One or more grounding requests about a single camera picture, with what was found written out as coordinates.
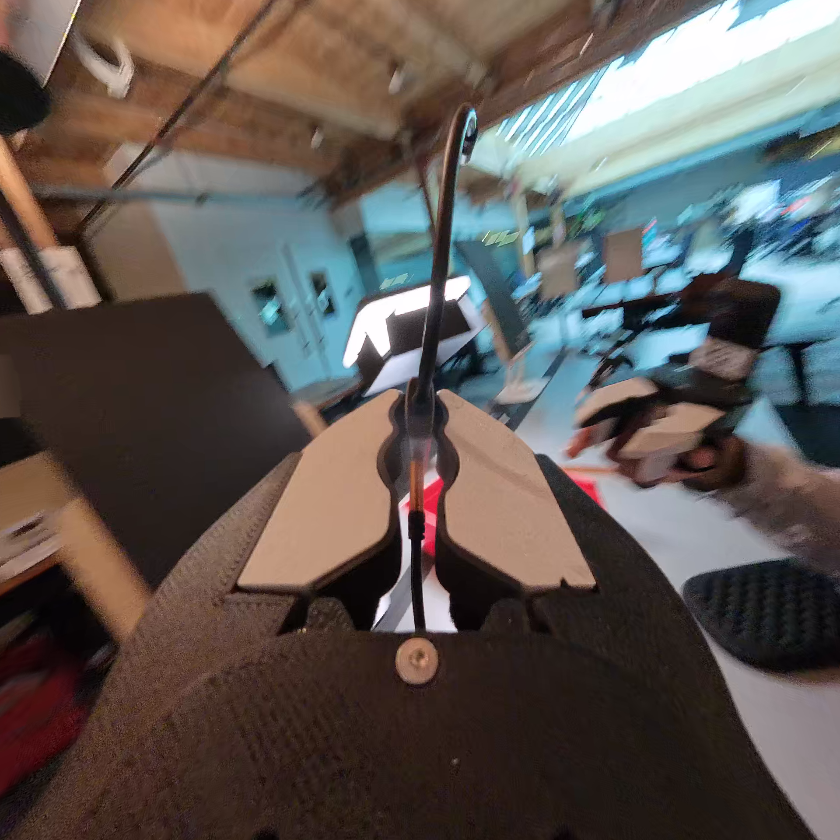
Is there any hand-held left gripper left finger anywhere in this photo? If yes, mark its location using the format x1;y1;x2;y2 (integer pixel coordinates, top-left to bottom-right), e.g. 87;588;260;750
236;388;403;597

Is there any black usb-c cable orange band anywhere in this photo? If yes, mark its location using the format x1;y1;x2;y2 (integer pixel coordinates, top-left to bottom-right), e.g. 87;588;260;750
406;104;480;434

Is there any studio light on stand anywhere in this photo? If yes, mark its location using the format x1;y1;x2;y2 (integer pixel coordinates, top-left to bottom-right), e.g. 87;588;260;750
341;276;488;396

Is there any person's right forearm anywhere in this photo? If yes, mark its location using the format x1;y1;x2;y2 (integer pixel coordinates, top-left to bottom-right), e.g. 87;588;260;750
715;446;840;580

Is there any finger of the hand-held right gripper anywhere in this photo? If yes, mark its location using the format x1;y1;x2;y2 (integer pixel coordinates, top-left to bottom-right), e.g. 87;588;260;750
574;377;660;429
616;402;727;484

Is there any person's right hand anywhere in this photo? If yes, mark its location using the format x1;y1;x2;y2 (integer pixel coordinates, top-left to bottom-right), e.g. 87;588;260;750
676;435;749;493

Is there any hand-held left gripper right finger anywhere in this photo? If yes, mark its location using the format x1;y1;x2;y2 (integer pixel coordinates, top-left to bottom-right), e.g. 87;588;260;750
434;388;598;598

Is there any black board with wooden edge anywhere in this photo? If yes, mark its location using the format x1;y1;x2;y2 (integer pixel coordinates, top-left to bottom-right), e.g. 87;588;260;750
0;292;312;644

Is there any red plastic bin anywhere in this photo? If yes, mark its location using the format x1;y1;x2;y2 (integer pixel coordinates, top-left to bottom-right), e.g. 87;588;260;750
399;476;605;559

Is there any black textured wrist pad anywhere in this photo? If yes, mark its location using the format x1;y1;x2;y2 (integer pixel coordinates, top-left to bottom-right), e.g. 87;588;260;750
682;558;840;673

